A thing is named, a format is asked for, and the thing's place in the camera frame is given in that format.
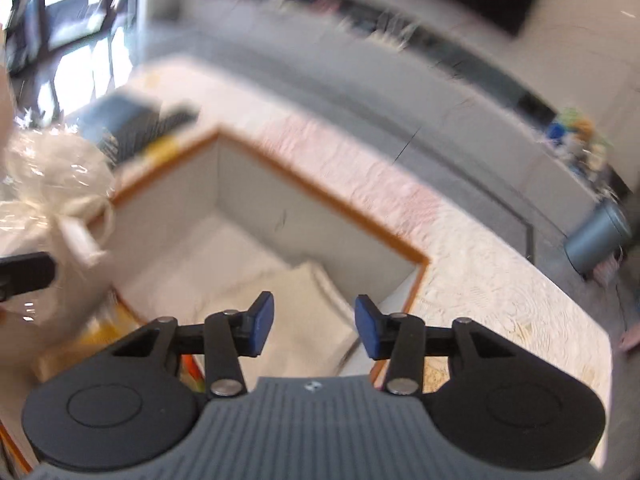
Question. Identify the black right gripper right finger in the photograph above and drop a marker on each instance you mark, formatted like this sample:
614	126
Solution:
404	342

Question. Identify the teddy bear display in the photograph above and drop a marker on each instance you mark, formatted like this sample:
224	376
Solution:
572	138

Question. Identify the folded cream towel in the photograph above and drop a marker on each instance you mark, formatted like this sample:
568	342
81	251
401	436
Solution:
313	330

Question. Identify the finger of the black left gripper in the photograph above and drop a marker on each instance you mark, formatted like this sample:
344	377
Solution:
21	274

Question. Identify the black remote control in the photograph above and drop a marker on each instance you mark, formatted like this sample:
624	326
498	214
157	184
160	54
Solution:
132	142

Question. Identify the clear plastic bundle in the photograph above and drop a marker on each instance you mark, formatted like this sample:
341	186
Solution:
56	191

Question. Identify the white storage box orange rim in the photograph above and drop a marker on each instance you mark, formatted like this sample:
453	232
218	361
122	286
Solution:
226	214

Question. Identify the grey blue trash bin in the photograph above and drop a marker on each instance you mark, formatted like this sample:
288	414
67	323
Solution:
606	230

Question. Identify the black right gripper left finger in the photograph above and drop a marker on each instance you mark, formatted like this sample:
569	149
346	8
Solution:
210	351

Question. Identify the white marble tv console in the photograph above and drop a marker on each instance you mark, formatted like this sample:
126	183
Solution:
438	100

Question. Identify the black tablet device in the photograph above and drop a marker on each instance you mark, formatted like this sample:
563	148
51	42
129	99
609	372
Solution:
116	114

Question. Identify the white lace tablecloth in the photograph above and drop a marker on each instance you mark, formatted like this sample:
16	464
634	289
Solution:
537	415

